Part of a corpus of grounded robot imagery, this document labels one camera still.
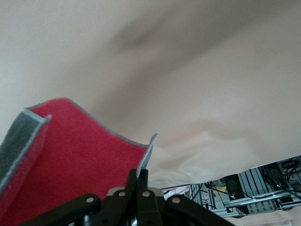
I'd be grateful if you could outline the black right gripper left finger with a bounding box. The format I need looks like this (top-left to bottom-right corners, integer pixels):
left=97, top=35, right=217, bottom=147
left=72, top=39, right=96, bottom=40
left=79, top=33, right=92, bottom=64
left=21, top=169, right=137, bottom=226

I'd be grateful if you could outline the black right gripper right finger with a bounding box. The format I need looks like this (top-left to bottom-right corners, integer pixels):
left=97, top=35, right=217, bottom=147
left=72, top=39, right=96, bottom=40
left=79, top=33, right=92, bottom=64
left=136, top=169, right=236, bottom=226

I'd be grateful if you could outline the red cloth with grey back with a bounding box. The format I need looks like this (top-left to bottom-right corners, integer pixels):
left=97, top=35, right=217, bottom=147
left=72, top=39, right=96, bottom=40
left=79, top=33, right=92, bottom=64
left=0, top=97, right=158, bottom=226

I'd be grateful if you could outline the aluminium profile frame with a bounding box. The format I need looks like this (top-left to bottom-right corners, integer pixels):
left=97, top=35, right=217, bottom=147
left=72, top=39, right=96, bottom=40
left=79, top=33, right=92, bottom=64
left=162, top=154, right=301, bottom=216

